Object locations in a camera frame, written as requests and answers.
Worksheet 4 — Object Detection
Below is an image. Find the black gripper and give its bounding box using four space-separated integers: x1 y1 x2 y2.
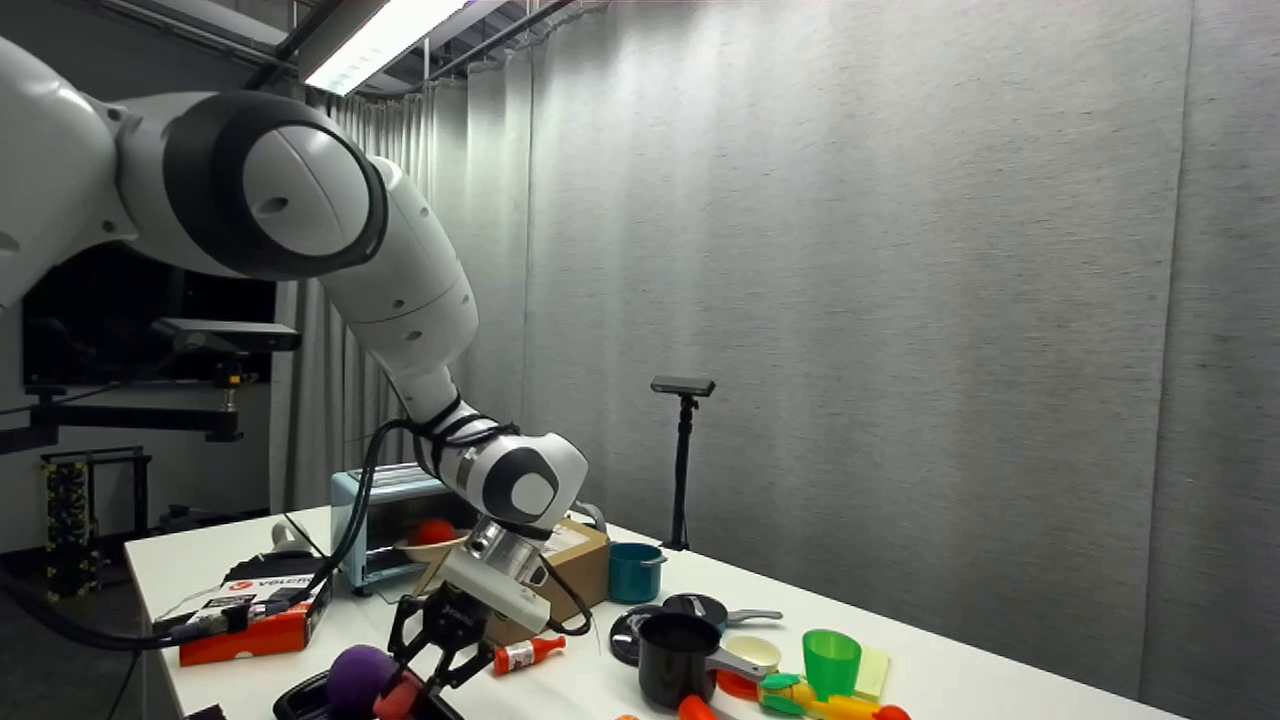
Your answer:
386 583 516 690

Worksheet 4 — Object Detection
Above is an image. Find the purple plush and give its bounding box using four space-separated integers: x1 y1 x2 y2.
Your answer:
325 640 386 715

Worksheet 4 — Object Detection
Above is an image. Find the red round toy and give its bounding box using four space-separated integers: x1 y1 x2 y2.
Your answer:
408 514 467 551

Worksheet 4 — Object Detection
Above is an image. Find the light blue toaster oven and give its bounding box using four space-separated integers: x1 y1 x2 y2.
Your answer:
329 459 492 594

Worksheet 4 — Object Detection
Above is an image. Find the cardboard box with label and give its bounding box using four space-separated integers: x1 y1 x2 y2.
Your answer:
474 512 614 652

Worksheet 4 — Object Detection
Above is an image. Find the grey round object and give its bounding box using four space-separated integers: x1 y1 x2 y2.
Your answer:
267 514 317 558

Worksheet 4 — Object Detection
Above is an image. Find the red and white box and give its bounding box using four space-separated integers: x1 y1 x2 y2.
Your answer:
176 572 325 672

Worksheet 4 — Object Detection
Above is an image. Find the teal pot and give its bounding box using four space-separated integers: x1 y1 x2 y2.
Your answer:
605 536 671 609

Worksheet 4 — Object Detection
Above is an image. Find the black pot with yellow print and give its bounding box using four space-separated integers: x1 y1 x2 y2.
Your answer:
633 609 764 713

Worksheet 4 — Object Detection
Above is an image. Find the black frying pan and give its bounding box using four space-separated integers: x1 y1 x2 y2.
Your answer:
659 587 787 634

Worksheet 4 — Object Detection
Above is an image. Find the small white bowl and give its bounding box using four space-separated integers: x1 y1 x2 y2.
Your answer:
723 632 787 677

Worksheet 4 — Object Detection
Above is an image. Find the small colourful toy box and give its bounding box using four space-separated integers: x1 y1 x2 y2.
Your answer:
717 662 810 720

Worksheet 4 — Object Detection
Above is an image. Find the black horizontal bar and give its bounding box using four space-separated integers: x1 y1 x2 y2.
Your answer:
0 382 246 455

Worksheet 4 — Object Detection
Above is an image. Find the green translucent cup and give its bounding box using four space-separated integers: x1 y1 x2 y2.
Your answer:
797 623 863 702

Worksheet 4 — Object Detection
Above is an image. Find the small orange toy bottle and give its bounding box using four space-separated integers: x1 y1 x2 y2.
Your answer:
797 682 881 720

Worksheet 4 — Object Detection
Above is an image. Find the black monitor screen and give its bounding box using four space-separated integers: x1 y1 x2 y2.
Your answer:
17 244 284 397

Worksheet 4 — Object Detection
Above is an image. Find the ceiling light fixture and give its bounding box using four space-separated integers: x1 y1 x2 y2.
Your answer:
302 0 474 98

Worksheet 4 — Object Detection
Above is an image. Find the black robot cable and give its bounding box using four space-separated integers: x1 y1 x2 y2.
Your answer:
0 413 596 656

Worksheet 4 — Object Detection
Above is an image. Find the black camera stand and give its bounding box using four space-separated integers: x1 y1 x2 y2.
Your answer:
647 375 722 557

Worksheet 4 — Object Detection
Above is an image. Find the black wire rack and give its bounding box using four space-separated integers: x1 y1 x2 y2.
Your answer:
36 443 151 594

